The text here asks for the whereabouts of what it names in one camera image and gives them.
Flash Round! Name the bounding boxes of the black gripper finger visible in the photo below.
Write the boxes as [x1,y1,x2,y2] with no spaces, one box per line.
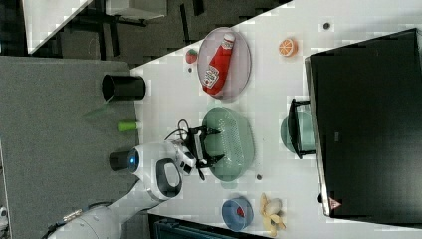
[206,128,221,135]
[207,154,225,166]

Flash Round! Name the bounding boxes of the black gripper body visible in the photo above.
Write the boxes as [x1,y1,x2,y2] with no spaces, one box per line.
[185,126,211,168]

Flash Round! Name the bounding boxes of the green plastic strainer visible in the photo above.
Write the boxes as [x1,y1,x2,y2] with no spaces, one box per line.
[202,107,255,189]

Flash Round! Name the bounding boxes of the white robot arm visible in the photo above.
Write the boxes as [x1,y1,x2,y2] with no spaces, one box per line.
[42,126,223,239]

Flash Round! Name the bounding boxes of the red ketchup bottle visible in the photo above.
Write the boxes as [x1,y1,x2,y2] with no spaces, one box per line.
[202,33,236,96]

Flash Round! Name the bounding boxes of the small red toy in bowl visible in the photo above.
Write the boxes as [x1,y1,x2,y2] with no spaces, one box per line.
[236,207,245,218]

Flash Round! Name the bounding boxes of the blue bowl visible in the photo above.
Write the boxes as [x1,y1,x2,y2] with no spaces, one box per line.
[221,196,254,232]

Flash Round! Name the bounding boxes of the grey round plate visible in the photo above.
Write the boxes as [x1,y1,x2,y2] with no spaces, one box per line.
[197,27,252,101]

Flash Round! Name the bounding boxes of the peeled banana toy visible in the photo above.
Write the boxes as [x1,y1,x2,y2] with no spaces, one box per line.
[260,193,286,237]

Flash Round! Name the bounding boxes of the red toy strawberry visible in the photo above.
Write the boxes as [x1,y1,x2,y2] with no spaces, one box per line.
[185,49,198,64]

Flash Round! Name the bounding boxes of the black cylinder lower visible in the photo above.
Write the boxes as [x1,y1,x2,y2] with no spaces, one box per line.
[109,151,128,171]

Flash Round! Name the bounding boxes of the black cylinder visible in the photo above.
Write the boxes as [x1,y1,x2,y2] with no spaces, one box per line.
[109,151,128,171]
[102,75,146,101]

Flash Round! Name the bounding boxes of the green mug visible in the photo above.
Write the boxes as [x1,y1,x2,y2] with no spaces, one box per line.
[280,112,316,153]

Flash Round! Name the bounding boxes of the black cylinder upper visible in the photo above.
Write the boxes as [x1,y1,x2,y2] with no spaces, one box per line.
[102,75,146,101]

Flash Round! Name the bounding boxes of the orange slice toy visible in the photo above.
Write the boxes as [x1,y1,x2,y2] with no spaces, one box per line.
[279,38,298,57]

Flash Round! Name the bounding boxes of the black toaster oven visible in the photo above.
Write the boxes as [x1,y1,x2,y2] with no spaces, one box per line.
[304,29,422,228]

